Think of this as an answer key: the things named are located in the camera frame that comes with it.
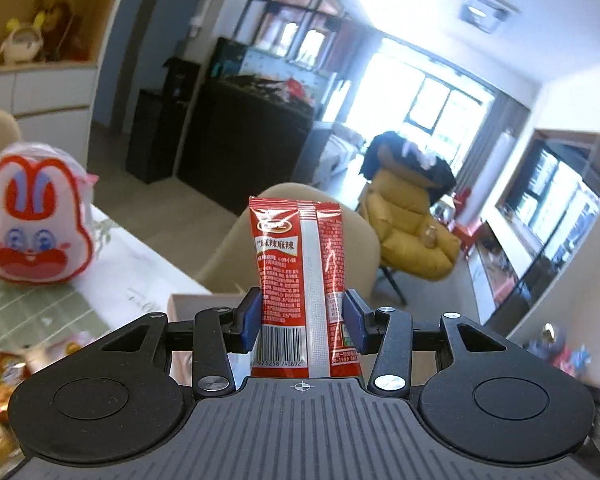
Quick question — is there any red long snack packet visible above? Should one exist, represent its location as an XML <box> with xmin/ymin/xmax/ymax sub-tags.
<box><xmin>249</xmin><ymin>197</ymin><xmax>362</xmax><ymax>379</ymax></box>

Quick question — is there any pink cardboard box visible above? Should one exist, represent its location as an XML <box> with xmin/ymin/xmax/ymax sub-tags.
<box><xmin>166</xmin><ymin>294</ymin><xmax>250</xmax><ymax>388</ymax></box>

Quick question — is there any beige dining chair near box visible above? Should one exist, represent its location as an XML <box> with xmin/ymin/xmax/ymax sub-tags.
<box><xmin>194</xmin><ymin>181</ymin><xmax>383</xmax><ymax>306</ymax></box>

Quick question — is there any white tv console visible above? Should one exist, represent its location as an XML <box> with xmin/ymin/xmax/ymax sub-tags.
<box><xmin>467</xmin><ymin>222</ymin><xmax>531</xmax><ymax>335</ymax></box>

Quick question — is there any red child stool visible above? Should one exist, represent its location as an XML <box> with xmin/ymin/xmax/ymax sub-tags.
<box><xmin>449</xmin><ymin>188</ymin><xmax>483</xmax><ymax>258</ymax></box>

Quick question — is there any yellow lounge chair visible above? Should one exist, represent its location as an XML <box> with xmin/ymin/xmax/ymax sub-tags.
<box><xmin>356</xmin><ymin>131</ymin><xmax>460</xmax><ymax>304</ymax></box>

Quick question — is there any white floor air conditioner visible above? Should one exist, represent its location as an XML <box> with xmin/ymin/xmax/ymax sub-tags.
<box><xmin>471</xmin><ymin>129</ymin><xmax>516</xmax><ymax>218</ymax></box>

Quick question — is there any green grid tablecloth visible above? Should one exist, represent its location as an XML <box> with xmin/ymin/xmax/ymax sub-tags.
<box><xmin>0</xmin><ymin>280</ymin><xmax>109</xmax><ymax>353</ymax></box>

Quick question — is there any black cabinet with fish tank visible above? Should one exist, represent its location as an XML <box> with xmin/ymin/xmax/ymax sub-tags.
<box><xmin>176</xmin><ymin>0</ymin><xmax>344</xmax><ymax>214</ymax></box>

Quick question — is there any black water dispenser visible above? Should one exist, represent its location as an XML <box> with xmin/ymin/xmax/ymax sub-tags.
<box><xmin>125</xmin><ymin>56</ymin><xmax>201</xmax><ymax>184</ymax></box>

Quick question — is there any red white rabbit plush bag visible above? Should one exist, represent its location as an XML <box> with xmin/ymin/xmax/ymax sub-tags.
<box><xmin>0</xmin><ymin>142</ymin><xmax>97</xmax><ymax>285</ymax></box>

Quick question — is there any ceiling light fixture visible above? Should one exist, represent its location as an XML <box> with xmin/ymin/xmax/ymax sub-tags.
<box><xmin>460</xmin><ymin>0</ymin><xmax>518</xmax><ymax>35</ymax></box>

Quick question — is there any white yellow rabbit figurine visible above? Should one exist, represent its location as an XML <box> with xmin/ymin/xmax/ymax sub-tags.
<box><xmin>0</xmin><ymin>11</ymin><xmax>46</xmax><ymax>65</ymax></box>

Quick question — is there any wooden display shelf cabinet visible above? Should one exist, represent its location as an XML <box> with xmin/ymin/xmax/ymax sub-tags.
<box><xmin>0</xmin><ymin>0</ymin><xmax>121</xmax><ymax>162</ymax></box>

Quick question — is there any television on wall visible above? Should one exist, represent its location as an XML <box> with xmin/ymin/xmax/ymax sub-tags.
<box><xmin>498</xmin><ymin>140</ymin><xmax>600</xmax><ymax>271</ymax></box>

